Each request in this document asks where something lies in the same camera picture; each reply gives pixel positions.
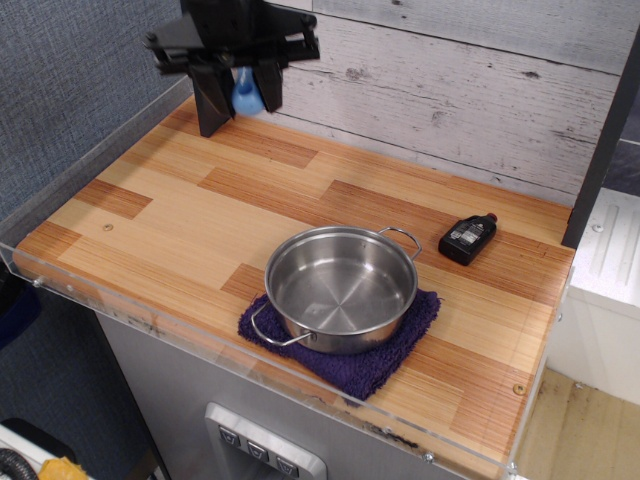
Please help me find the blue grey toy spoon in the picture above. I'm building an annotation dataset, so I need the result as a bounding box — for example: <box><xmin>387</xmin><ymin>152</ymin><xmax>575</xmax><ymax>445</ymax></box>
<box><xmin>231</xmin><ymin>67</ymin><xmax>265</xmax><ymax>116</ymax></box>

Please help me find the yellow black object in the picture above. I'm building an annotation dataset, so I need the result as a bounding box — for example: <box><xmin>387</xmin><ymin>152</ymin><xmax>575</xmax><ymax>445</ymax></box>
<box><xmin>1</xmin><ymin>448</ymin><xmax>90</xmax><ymax>480</ymax></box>

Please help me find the silver button panel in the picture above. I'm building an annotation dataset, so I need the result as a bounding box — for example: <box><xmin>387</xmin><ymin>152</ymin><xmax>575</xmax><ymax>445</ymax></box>
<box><xmin>204</xmin><ymin>402</ymin><xmax>328</xmax><ymax>479</ymax></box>

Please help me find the dark grey post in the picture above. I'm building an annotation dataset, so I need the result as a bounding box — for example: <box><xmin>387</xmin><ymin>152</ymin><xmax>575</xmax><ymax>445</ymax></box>
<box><xmin>560</xmin><ymin>0</ymin><xmax>640</xmax><ymax>248</ymax></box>
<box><xmin>180</xmin><ymin>1</ymin><xmax>235</xmax><ymax>137</ymax></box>

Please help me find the dark grey left post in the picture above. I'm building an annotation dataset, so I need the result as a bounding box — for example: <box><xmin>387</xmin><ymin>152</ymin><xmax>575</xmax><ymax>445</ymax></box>
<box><xmin>180</xmin><ymin>1</ymin><xmax>235</xmax><ymax>137</ymax></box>

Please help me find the white side cabinet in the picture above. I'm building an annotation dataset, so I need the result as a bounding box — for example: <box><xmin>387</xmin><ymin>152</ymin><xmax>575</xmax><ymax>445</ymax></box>
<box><xmin>547</xmin><ymin>188</ymin><xmax>639</xmax><ymax>404</ymax></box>

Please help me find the purple towel cloth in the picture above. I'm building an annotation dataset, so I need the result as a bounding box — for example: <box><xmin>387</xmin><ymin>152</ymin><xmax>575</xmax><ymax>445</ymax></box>
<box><xmin>238</xmin><ymin>290</ymin><xmax>441</xmax><ymax>401</ymax></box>

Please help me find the clear acrylic guard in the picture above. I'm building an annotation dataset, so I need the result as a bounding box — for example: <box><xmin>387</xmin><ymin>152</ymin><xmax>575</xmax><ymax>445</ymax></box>
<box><xmin>1</xmin><ymin>80</ymin><xmax>573</xmax><ymax>479</ymax></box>

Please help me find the small black bottle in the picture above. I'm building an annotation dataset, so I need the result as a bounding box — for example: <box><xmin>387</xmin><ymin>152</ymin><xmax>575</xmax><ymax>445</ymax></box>
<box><xmin>438</xmin><ymin>213</ymin><xmax>498</xmax><ymax>266</ymax></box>

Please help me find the stainless steel pot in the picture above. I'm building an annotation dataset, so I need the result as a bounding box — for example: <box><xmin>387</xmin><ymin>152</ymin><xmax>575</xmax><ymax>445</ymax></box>
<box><xmin>250</xmin><ymin>226</ymin><xmax>419</xmax><ymax>355</ymax></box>

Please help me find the dark grey right post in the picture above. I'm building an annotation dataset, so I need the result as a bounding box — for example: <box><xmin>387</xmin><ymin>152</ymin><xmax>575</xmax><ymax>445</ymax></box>
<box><xmin>560</xmin><ymin>0</ymin><xmax>640</xmax><ymax>248</ymax></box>

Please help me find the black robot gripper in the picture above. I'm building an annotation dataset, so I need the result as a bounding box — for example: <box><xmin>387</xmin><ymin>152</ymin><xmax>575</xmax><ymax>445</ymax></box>
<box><xmin>144</xmin><ymin>1</ymin><xmax>320</xmax><ymax>122</ymax></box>

